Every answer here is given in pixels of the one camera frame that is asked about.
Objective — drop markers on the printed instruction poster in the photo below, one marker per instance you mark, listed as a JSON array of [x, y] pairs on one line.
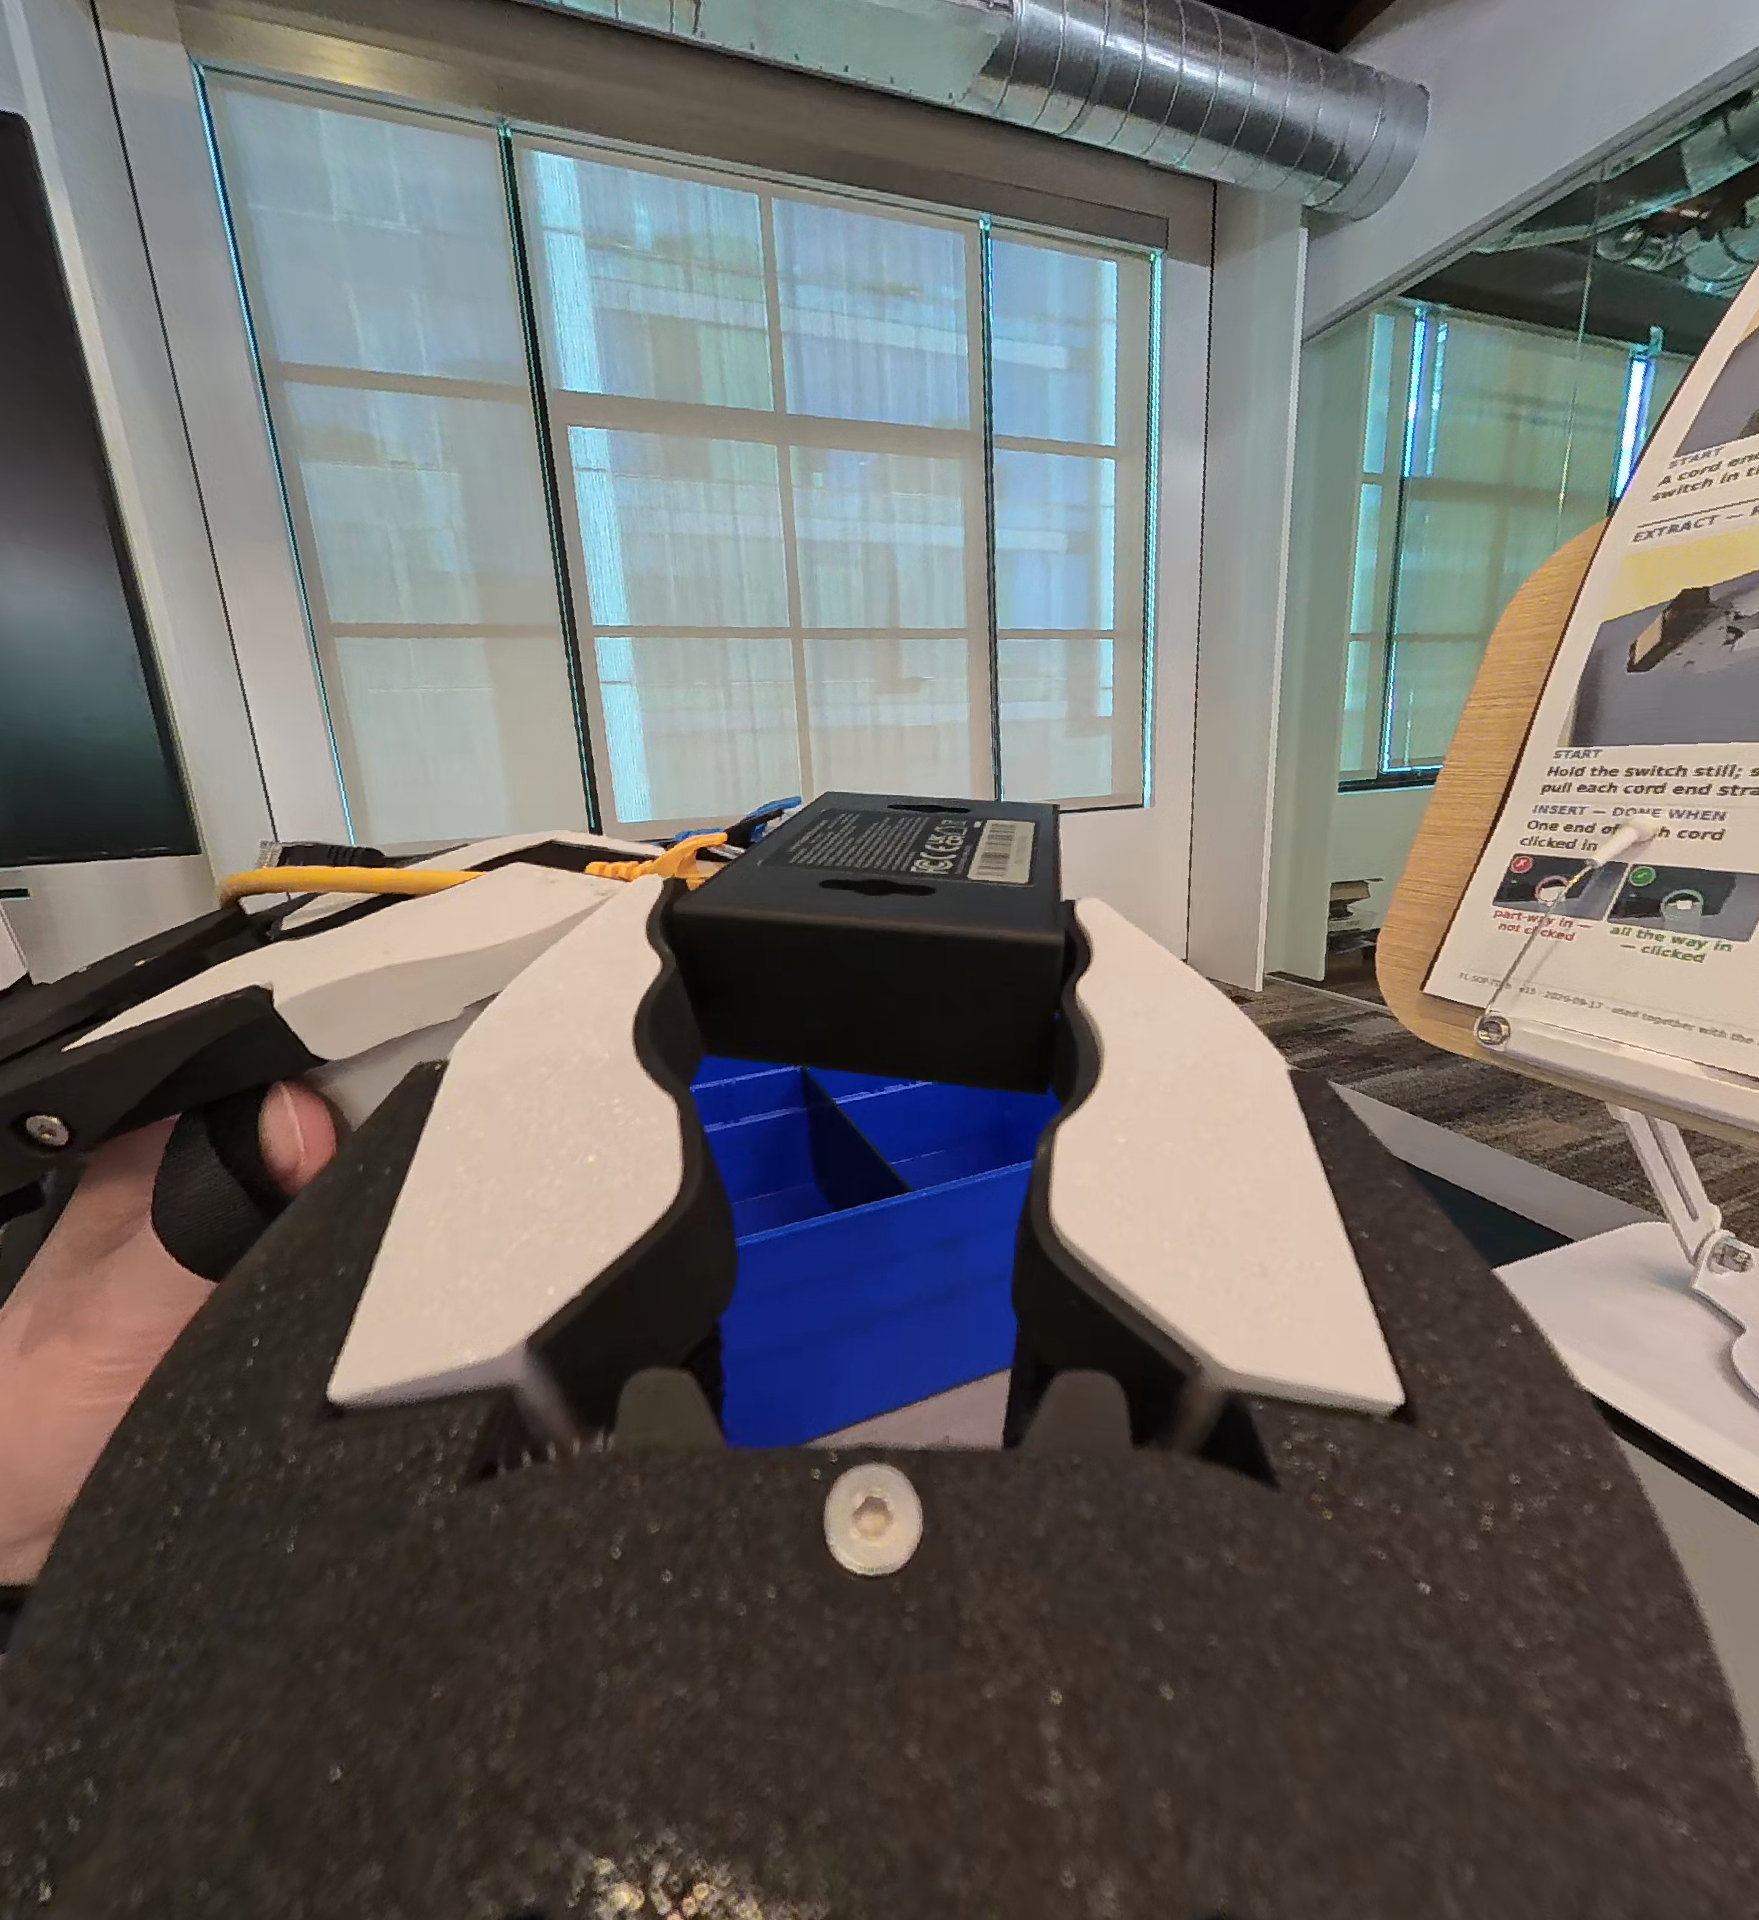
[[1690, 751]]

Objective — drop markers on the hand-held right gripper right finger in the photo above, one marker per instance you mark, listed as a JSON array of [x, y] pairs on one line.
[[1225, 1200]]

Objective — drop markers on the black network switch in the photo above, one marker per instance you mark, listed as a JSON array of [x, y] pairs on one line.
[[866, 947]]

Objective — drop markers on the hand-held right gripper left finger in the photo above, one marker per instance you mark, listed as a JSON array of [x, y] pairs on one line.
[[505, 1200]]

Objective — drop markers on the silver ventilation duct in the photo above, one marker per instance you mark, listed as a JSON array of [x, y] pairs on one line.
[[1181, 91]]

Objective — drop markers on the white stand base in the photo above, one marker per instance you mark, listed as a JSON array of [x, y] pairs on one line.
[[1630, 1321]]

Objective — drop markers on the blue plastic bin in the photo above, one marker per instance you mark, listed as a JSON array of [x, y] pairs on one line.
[[880, 1261]]

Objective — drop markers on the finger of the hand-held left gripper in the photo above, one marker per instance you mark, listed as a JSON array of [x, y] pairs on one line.
[[430, 955], [491, 860]]

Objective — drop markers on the person's left hand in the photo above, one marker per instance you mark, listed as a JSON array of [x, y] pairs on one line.
[[68, 1321]]

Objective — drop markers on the large dark wall screen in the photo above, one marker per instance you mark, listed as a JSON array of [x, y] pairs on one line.
[[24, 510]]

